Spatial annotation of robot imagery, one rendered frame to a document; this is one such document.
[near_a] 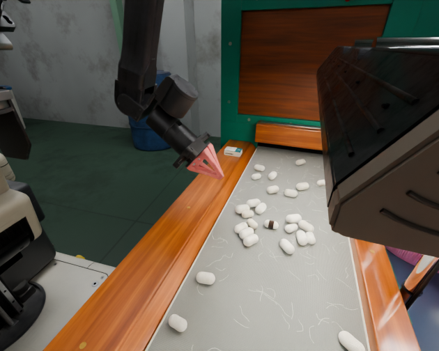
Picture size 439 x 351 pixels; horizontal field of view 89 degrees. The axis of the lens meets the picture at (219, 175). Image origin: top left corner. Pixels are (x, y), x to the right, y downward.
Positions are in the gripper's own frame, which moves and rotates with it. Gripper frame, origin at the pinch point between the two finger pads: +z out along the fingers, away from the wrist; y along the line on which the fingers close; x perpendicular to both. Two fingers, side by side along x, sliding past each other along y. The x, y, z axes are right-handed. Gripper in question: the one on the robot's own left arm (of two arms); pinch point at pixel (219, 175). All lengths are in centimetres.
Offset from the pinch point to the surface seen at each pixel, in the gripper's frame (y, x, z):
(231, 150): 29.6, 9.7, -0.1
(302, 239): -3.4, -5.1, 21.6
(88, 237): 30, 133, -25
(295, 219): 3.0, -3.9, 20.2
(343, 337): -20.5, -9.1, 26.5
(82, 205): 54, 154, -50
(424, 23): 47, -50, 13
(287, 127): 40.1, -7.2, 8.5
